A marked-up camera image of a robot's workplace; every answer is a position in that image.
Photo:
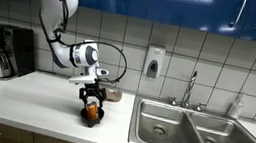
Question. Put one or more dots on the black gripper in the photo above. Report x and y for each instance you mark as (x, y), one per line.
(92, 89)

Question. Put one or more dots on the orange drink can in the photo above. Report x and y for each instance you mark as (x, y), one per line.
(92, 112)

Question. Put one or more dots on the black bowl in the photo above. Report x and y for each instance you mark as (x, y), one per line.
(93, 123)

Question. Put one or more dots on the stainless steel double sink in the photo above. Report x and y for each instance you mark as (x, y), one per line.
(168, 121)

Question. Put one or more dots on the black coffee maker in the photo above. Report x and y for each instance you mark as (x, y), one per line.
(20, 49)

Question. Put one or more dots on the chrome faucet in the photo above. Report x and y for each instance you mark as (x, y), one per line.
(190, 90)

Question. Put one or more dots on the clear soap bottle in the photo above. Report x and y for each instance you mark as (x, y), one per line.
(236, 107)

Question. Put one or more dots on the white wrist camera block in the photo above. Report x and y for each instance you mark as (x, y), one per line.
(83, 79)

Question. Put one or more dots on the white wall soap dispenser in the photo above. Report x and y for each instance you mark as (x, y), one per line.
(154, 61)

